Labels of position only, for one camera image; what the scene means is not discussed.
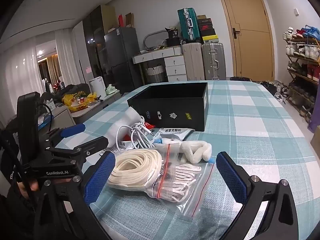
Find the person's left hand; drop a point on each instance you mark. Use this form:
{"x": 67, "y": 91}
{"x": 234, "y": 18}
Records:
{"x": 31, "y": 186}

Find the beige suitcase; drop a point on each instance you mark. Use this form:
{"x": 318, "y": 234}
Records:
{"x": 192, "y": 62}

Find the red bottle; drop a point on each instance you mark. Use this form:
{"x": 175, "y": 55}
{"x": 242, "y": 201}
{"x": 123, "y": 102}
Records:
{"x": 121, "y": 20}

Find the white desk with drawers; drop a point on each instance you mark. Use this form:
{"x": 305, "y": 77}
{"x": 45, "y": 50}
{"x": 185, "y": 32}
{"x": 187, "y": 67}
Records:
{"x": 175, "y": 65}

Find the black jacket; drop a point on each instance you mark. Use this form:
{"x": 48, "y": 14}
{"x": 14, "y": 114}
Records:
{"x": 72, "y": 89}

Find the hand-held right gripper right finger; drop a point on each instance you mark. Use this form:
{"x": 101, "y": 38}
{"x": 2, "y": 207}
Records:
{"x": 232, "y": 177}

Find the pile of shoes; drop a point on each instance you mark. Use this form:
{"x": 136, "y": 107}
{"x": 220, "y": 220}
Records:
{"x": 275, "y": 87}

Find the woven laundry basket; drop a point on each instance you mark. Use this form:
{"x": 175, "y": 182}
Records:
{"x": 155, "y": 74}

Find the silver suitcase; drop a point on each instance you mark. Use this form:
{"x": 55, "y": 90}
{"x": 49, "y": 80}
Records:
{"x": 213, "y": 61}

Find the white trash bin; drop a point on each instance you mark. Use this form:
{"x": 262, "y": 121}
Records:
{"x": 241, "y": 78}

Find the black paper bag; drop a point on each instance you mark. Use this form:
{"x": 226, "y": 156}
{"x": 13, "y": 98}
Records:
{"x": 175, "y": 33}

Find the dark glass cabinet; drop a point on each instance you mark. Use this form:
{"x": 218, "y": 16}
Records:
{"x": 93, "y": 45}

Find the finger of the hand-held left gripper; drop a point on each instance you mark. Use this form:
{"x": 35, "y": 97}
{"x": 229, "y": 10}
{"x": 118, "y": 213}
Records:
{"x": 92, "y": 145}
{"x": 73, "y": 130}

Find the grey oval frame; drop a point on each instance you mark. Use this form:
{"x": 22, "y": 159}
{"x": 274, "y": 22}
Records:
{"x": 147, "y": 38}

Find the black shoe box red logo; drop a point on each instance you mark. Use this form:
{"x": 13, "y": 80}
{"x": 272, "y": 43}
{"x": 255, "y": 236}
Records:
{"x": 206, "y": 27}

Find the white shoelace bundle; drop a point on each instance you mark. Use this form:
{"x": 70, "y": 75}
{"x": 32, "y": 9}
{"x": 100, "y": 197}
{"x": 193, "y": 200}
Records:
{"x": 195, "y": 151}

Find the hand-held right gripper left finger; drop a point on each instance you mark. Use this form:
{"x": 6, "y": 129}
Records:
{"x": 100, "y": 177}

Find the teal white checked tablecloth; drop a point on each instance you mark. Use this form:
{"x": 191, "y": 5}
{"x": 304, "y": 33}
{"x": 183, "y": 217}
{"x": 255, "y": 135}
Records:
{"x": 250, "y": 135}

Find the person's left forearm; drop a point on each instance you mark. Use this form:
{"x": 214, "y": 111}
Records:
{"x": 10, "y": 205}

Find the white teal medicine sachet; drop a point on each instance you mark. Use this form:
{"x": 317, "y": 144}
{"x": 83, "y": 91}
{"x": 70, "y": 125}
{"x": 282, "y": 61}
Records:
{"x": 175, "y": 132}

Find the red small packet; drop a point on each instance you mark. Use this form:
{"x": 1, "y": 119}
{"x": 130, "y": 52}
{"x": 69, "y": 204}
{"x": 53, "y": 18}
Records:
{"x": 149, "y": 125}

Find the grey low cabinet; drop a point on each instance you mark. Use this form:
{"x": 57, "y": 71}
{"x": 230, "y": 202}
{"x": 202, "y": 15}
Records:
{"x": 100, "y": 106}

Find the cream shoelace coil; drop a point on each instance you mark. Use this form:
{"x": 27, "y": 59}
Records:
{"x": 132, "y": 165}

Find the brown cardboard box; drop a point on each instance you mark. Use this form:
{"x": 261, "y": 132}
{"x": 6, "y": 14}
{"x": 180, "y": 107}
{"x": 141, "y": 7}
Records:
{"x": 129, "y": 20}

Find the black cardboard box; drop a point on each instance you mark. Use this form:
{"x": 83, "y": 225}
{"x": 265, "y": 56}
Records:
{"x": 170, "y": 110}

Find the white appliance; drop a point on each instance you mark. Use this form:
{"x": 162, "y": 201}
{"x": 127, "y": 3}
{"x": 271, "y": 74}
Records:
{"x": 97, "y": 88}

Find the grey refrigerator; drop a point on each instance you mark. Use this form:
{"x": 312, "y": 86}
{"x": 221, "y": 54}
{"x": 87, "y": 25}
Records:
{"x": 122, "y": 55}

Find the tan wooden door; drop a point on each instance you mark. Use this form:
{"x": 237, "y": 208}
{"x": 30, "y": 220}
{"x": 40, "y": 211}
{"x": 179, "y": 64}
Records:
{"x": 247, "y": 42}

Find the large cardboard box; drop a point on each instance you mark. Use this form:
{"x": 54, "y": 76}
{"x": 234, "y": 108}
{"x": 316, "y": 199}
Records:
{"x": 316, "y": 140}

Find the teal suitcase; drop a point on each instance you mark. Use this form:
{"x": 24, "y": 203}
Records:
{"x": 188, "y": 25}

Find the yellow plastic bag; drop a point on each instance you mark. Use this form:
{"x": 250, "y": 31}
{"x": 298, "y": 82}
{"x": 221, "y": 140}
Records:
{"x": 70, "y": 101}

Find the clear zip bag of shoelaces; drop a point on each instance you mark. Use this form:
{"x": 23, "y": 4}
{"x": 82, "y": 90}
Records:
{"x": 185, "y": 180}

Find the purple bag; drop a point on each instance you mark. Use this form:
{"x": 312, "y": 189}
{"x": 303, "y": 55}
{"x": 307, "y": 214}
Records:
{"x": 314, "y": 121}

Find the wooden shoe rack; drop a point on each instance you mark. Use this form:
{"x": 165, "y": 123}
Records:
{"x": 303, "y": 62}

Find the brown shoe box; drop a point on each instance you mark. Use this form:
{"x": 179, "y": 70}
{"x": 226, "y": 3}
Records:
{"x": 203, "y": 17}

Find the white curtains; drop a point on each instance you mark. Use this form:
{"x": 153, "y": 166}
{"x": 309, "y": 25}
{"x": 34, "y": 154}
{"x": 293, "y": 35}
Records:
{"x": 20, "y": 67}

